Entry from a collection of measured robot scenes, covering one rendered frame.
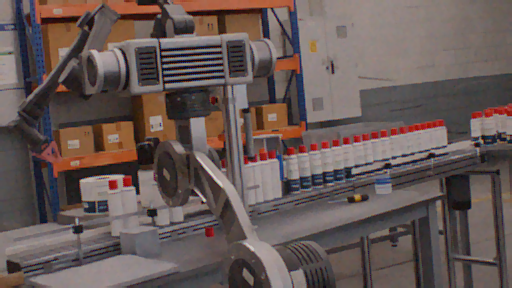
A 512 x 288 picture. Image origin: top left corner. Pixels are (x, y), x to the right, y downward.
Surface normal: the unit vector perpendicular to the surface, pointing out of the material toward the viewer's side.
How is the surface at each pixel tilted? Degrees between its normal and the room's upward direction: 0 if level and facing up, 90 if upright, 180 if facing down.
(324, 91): 90
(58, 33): 89
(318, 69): 90
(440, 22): 90
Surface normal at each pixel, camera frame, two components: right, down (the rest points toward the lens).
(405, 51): 0.44, 0.00
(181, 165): -0.89, 0.11
